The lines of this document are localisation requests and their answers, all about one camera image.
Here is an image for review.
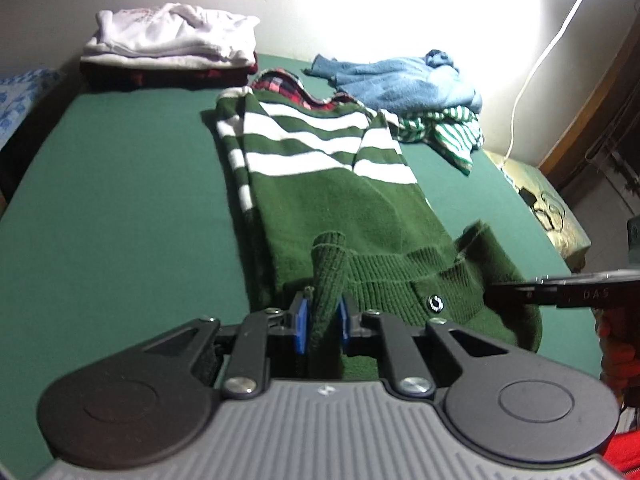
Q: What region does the blue sweater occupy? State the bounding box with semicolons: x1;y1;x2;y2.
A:
302;50;483;113

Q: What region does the wooden door frame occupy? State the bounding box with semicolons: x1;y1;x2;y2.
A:
537;20;640;191

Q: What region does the white folded shirt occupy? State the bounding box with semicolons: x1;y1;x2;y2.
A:
82;3;261;58

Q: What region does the black cable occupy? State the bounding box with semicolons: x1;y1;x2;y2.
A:
532;192;566;233

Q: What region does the blue floral cloth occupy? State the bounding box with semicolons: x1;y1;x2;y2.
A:
0;69;63;151

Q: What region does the green white-striped sweater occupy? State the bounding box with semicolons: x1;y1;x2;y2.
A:
200;72;543;381

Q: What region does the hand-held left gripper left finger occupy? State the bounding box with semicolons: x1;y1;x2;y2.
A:
140;287;314;395

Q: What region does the green white striped shirt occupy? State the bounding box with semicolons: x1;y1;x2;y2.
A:
395;105;486;176

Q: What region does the green table cover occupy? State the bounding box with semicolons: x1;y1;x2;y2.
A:
0;52;606;466

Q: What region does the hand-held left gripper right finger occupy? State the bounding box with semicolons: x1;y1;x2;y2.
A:
337;294;507;396

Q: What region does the dark red folded garment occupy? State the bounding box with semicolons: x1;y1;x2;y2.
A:
80;52;258;92

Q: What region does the white power cable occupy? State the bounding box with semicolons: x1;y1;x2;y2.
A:
502;0;598;176

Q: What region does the pale grey folded garment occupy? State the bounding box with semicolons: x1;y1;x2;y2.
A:
82;50;256;70

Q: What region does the red plaid shirt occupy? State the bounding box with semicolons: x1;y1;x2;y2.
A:
252;69;368;113

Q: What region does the red fleece clothing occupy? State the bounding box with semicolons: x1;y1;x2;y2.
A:
602;400;640;480

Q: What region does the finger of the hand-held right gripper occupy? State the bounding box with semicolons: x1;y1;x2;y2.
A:
482;280;640;311
532;268;640;288

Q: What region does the person's right hand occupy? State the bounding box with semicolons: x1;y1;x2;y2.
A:
595;306;640;407

